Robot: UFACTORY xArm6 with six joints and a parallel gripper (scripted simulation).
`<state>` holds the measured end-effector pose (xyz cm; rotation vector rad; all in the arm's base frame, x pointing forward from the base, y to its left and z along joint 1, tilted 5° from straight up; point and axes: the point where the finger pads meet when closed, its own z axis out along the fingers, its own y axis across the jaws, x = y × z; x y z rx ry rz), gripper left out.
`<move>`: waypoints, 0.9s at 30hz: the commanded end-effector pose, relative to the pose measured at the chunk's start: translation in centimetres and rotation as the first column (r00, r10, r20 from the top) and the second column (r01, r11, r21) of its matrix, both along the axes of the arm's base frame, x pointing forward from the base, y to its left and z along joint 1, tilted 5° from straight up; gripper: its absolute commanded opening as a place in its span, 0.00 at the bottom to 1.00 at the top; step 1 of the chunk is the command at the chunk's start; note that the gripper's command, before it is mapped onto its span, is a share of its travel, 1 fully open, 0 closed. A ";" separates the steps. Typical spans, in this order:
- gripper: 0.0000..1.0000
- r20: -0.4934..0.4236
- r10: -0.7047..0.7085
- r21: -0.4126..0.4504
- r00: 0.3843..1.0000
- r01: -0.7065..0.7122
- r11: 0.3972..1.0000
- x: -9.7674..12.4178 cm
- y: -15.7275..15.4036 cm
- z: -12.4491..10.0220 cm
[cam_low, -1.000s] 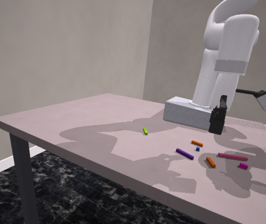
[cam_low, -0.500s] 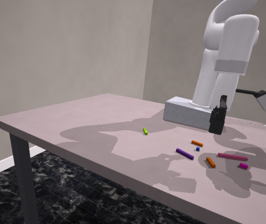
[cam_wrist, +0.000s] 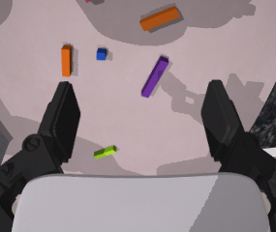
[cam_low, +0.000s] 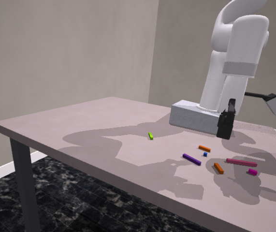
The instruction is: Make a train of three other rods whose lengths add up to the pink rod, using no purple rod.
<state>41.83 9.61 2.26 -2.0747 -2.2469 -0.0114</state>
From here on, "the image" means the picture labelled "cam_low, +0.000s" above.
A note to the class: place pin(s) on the purple rod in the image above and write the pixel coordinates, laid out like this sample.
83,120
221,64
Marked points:
191,159

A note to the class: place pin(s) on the small magenta block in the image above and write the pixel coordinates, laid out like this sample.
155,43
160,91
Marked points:
251,171

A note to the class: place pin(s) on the pink rod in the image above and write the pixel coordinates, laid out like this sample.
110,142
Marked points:
235,161

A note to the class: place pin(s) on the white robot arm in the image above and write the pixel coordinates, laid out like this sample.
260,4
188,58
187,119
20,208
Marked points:
237,41

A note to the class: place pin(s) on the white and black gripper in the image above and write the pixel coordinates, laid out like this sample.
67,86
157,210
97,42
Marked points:
234,87

